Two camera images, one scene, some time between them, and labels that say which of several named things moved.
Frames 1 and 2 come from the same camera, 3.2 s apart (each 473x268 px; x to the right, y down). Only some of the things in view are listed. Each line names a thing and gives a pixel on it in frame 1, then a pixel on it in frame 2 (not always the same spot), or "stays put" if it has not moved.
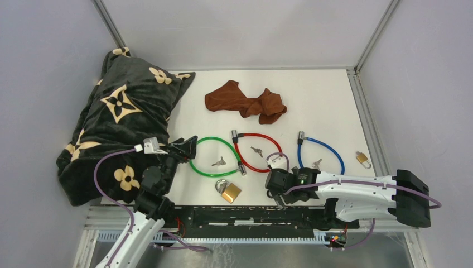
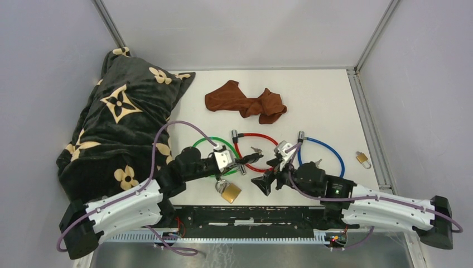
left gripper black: x=183 y=152 -> x=237 y=163
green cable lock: x=242 y=168 stays put
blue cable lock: x=300 y=142 stays put
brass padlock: x=228 y=191 stays put
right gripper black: x=276 y=197 -> x=264 y=182
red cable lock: x=235 y=135 stays put
